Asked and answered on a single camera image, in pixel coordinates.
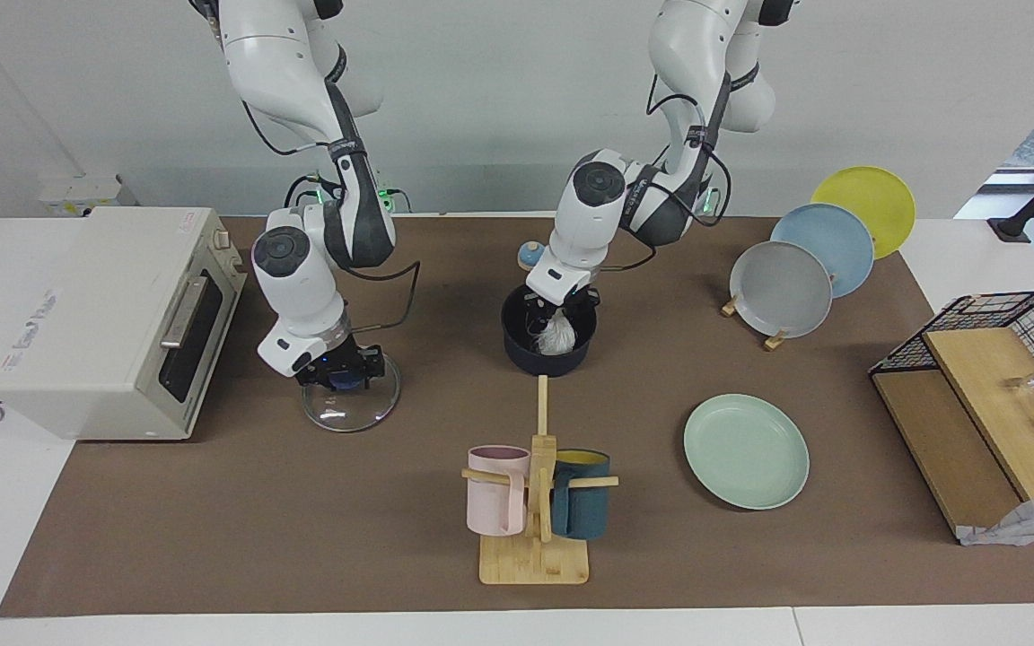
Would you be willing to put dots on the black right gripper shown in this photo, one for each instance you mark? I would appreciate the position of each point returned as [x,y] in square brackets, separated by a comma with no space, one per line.
[364,363]

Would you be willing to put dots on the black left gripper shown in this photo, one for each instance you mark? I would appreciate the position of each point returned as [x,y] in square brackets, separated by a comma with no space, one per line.
[539,303]

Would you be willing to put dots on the glass lid with blue knob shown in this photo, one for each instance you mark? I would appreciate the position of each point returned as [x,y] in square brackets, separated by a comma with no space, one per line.
[351,414]

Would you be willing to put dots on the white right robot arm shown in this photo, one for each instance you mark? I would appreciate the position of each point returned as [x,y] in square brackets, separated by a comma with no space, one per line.
[293,269]

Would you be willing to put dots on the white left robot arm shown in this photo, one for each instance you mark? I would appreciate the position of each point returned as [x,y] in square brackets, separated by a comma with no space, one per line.
[589,233]

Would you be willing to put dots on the wooden plate rack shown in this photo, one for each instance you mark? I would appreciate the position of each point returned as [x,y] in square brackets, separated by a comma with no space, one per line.
[775,341]

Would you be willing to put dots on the grey plate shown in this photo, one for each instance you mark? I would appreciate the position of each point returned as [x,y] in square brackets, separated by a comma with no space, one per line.
[782,292]

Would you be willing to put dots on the pale green plate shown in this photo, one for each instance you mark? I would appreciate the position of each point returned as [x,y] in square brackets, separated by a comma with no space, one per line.
[746,453]

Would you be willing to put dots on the light blue plate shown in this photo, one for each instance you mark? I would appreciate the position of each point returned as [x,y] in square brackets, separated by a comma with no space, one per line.
[831,238]

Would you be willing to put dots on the yellow plate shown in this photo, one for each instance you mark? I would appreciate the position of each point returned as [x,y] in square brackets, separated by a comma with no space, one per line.
[871,193]

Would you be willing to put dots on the small blue round timer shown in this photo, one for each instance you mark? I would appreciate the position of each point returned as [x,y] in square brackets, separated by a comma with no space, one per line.
[530,258]

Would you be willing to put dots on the brown table mat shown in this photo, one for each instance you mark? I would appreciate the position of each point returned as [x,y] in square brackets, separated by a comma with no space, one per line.
[302,520]

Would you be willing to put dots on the teal mug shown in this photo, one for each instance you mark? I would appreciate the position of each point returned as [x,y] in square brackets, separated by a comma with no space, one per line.
[582,507]

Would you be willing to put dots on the pink mug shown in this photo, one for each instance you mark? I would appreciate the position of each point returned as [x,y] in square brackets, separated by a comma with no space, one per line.
[495,502]

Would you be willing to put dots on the wooden mug tree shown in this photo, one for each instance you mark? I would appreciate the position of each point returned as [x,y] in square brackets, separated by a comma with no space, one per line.
[535,561]

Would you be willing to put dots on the cream toaster oven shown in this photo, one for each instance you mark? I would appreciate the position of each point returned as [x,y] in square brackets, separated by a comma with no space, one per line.
[77,314]

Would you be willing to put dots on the white power strip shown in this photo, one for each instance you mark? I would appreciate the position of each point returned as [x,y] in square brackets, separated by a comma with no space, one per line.
[77,190]

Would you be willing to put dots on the grey marbled cloth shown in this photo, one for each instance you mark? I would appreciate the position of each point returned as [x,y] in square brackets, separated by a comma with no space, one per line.
[1029,520]

